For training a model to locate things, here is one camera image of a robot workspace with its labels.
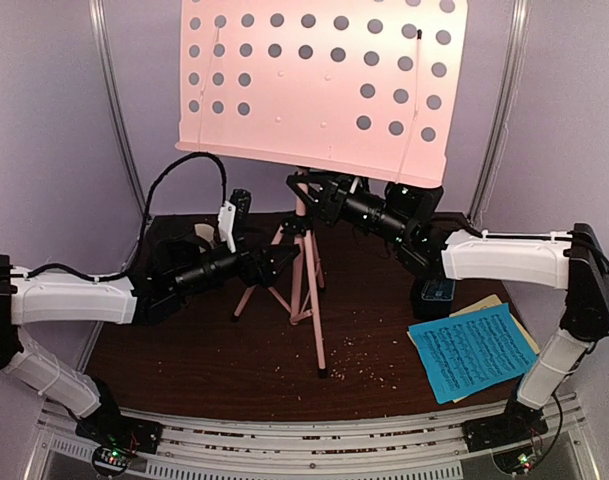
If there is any white ceramic mug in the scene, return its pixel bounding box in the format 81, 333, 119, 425
194, 223, 217, 246

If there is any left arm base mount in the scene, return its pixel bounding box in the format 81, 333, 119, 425
75, 406, 163, 454

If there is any pink music stand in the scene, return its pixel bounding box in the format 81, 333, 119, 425
177, 1, 469, 374

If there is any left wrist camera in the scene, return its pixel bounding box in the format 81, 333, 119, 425
217, 189, 252, 253

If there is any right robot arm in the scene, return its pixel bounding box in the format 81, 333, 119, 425
286, 172, 609, 442

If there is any blue sheet music page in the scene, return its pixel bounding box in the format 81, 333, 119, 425
407, 301, 538, 405

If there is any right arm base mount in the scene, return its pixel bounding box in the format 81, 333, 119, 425
461, 413, 549, 452

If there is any left black cable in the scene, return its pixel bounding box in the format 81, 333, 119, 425
136, 152, 231, 261

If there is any black metronome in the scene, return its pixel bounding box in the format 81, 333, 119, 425
410, 279, 455, 321

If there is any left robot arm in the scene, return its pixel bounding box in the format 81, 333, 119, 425
0, 240, 300, 444

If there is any clear metronome cover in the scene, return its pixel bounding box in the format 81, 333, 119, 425
420, 279, 455, 302

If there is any yellow sheet music page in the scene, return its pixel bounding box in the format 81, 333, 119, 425
407, 293, 541, 405

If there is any aluminium front rail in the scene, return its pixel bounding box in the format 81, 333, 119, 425
24, 395, 604, 479

